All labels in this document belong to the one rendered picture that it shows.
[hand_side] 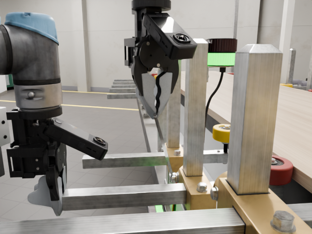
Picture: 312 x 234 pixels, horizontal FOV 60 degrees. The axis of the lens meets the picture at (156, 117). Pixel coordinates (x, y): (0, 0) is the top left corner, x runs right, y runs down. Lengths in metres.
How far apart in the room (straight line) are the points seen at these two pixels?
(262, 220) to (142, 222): 0.11
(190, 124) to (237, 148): 0.24
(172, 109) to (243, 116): 0.51
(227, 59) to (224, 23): 6.48
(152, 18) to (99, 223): 0.33
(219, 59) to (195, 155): 0.19
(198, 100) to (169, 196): 0.19
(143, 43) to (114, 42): 7.26
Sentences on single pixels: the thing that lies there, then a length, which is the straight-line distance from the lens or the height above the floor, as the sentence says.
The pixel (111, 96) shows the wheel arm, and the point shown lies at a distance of 1.74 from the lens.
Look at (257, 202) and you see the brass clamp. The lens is 0.31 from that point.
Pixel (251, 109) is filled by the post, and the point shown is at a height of 1.06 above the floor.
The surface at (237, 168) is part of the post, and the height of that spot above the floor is 1.00.
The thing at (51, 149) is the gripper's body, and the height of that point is 0.96.
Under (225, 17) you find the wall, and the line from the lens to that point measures 7.02.
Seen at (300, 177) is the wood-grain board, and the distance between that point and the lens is 0.60.
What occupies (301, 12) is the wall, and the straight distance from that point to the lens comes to 7.10.
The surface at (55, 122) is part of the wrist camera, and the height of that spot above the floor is 1.00.
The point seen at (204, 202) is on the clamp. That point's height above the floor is 0.85.
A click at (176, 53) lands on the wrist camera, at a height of 1.12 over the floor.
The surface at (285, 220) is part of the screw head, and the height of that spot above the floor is 0.98.
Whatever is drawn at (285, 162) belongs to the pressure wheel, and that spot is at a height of 0.91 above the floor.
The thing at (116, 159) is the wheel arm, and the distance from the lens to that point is 0.78.
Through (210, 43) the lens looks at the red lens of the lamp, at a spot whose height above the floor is 1.14.
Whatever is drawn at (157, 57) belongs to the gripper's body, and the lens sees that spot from 0.49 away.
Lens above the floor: 1.12
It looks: 14 degrees down
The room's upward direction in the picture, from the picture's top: straight up
